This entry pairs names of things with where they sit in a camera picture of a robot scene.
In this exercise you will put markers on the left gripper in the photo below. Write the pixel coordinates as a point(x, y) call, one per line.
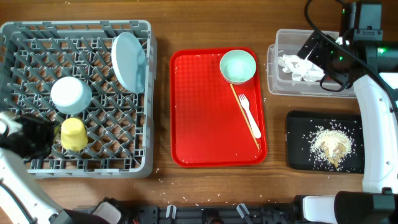
point(43, 131)

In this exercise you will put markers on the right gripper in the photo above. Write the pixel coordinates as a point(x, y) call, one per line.
point(316, 55)

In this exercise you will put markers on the white plastic fork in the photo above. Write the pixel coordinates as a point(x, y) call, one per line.
point(246, 106)

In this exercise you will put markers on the white tissue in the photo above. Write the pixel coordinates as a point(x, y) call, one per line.
point(305, 70)

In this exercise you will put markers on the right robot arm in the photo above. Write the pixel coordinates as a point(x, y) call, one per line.
point(366, 63)

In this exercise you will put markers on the grey dishwasher rack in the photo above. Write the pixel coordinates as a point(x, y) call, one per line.
point(119, 124)

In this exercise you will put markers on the white napkin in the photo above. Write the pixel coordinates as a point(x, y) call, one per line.
point(292, 64)

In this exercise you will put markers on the black tray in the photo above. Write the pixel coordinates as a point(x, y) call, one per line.
point(298, 123)

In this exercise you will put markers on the light blue plate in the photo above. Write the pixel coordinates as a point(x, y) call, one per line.
point(129, 62)

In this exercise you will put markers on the yellow cup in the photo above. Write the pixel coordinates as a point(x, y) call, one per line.
point(73, 134)

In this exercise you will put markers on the green bowl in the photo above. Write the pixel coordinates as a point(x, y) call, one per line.
point(238, 66)

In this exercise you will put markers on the small light blue bowl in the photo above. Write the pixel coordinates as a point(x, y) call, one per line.
point(71, 95)

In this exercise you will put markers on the clear plastic bin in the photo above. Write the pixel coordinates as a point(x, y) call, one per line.
point(289, 42)

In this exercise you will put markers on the wooden chopstick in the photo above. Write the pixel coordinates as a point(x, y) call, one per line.
point(244, 116)

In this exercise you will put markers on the food scraps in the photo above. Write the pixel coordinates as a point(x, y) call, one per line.
point(330, 145)

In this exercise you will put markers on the red plastic tray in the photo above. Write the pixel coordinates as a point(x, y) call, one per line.
point(207, 128)

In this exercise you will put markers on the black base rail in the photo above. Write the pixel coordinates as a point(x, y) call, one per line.
point(237, 213)

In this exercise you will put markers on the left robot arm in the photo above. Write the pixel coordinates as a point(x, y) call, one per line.
point(22, 198)

